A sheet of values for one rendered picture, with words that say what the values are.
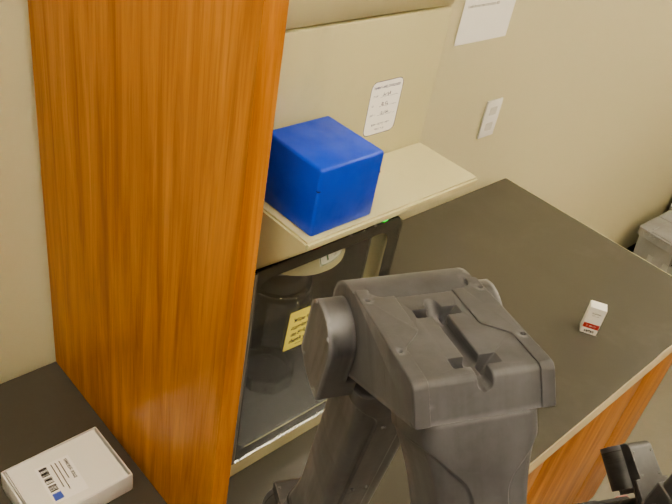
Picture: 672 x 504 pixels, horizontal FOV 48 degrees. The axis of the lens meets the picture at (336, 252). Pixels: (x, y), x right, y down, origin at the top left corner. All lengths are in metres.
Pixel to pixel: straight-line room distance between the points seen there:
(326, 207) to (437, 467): 0.52
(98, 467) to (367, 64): 0.75
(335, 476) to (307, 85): 0.49
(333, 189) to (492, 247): 1.20
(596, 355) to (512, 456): 1.40
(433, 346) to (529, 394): 0.05
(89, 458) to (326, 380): 0.89
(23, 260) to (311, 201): 0.67
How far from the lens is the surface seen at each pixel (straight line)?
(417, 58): 1.03
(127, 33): 0.90
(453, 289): 0.42
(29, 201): 1.31
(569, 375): 1.70
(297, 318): 1.12
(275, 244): 0.89
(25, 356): 1.51
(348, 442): 0.53
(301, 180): 0.84
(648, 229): 3.72
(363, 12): 0.92
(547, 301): 1.88
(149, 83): 0.88
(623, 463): 1.11
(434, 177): 1.03
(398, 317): 0.39
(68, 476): 1.28
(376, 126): 1.03
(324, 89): 0.92
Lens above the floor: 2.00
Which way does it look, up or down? 35 degrees down
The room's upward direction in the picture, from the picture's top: 11 degrees clockwise
